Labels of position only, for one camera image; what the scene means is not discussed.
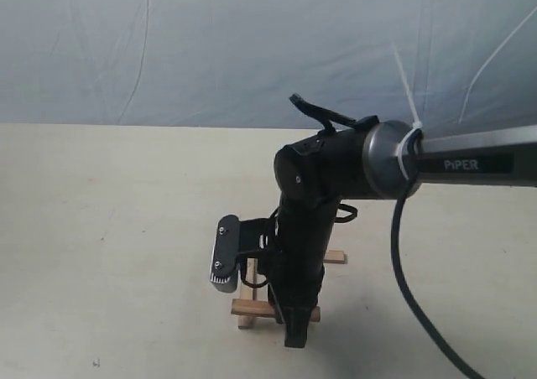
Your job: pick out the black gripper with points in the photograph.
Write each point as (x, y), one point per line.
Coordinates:
(295, 278)

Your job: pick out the wooden stick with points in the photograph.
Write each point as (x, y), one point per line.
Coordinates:
(253, 308)
(335, 257)
(247, 322)

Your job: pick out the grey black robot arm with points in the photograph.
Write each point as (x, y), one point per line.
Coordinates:
(376, 161)

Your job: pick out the grey fabric backdrop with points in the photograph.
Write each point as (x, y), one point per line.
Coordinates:
(457, 63)

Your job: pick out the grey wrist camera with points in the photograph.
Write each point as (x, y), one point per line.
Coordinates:
(223, 267)

